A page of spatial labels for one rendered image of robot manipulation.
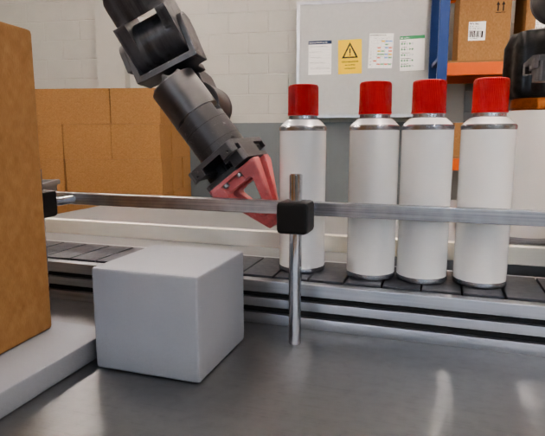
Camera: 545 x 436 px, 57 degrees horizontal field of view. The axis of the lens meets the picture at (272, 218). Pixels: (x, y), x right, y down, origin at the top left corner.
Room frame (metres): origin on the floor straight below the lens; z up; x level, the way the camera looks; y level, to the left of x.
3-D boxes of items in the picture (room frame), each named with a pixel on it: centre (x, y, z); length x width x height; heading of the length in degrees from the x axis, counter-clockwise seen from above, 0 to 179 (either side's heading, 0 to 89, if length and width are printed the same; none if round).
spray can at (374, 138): (0.53, -0.11, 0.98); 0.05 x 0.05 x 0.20
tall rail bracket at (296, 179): (0.48, -0.03, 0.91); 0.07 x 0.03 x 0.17; 162
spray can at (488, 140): (0.50, -0.21, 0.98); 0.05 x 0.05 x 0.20
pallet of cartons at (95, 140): (4.05, 1.30, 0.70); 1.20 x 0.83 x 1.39; 85
